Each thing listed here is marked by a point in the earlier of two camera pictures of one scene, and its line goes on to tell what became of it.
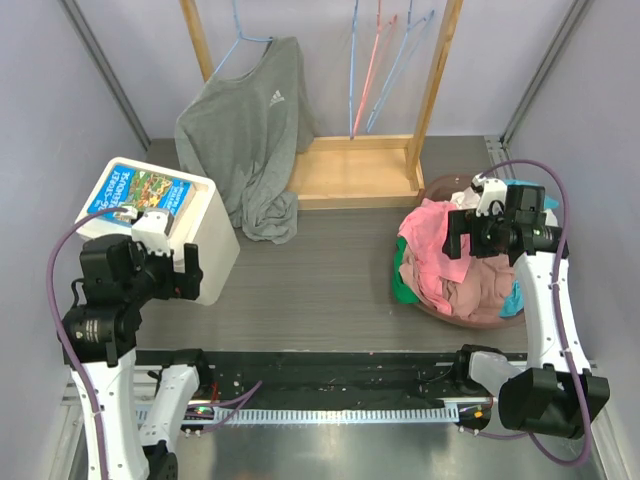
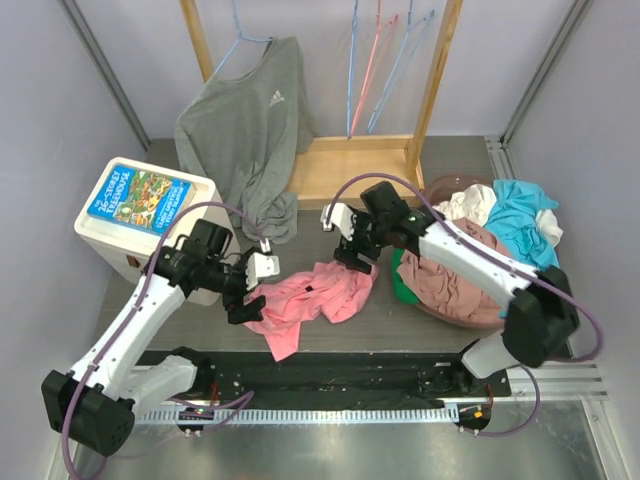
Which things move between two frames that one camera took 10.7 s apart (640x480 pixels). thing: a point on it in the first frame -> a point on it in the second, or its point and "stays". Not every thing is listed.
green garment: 401,293 stays
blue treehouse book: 127,192 stays
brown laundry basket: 440,189 stays
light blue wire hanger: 352,70 stays
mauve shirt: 481,295 stays
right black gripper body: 486,232 -> 370,236
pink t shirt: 423,230 -> 290,299
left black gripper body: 157,276 -> 226,279
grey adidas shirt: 245,135 stays
